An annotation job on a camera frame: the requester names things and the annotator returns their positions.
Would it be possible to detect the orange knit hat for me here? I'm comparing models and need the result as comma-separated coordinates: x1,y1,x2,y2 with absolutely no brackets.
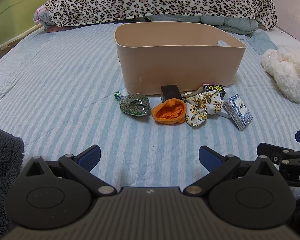
151,98,187,125

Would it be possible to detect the dark brown small box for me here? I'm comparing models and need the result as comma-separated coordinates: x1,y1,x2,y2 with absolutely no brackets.
161,84,182,103

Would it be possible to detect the blue striped bed sheet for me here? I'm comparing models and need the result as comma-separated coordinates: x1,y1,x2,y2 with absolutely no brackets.
0,21,300,205

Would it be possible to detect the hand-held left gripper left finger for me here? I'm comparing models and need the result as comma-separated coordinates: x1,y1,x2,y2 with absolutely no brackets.
20,144,117,197

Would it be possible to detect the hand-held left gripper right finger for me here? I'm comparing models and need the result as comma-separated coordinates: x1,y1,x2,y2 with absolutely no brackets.
184,145,282,196

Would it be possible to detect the beige plastic storage bin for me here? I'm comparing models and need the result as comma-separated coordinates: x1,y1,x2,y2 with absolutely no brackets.
114,21,246,96

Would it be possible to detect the pink floral pillow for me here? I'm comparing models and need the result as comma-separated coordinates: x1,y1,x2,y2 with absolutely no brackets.
33,4,53,30

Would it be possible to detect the black box with yellow stars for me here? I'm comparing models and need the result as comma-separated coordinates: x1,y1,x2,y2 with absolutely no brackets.
202,83,227,100

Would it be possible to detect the white fluffy plush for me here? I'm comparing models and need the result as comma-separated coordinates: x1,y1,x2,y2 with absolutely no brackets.
261,45,300,103

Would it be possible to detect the light blue quilt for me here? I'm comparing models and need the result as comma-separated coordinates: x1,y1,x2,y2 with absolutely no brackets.
137,14,278,55

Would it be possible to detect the green dried herb sachet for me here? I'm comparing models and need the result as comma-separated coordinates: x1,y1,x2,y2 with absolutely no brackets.
114,91,150,117

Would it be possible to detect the dark grey fleece cloth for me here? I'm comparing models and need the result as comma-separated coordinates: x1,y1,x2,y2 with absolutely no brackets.
0,126,25,239

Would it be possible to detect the floral fabric scrunchie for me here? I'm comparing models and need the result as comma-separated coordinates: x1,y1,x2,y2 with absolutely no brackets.
184,90,222,127

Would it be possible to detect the leopard print blanket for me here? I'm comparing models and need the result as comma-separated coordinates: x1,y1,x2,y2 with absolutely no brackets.
44,0,277,32

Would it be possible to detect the grey curved strip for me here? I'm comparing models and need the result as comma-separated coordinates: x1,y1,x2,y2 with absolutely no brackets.
181,88,204,98

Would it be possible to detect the blue and white patterned box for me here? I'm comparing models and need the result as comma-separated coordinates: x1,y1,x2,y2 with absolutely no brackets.
222,94,254,131

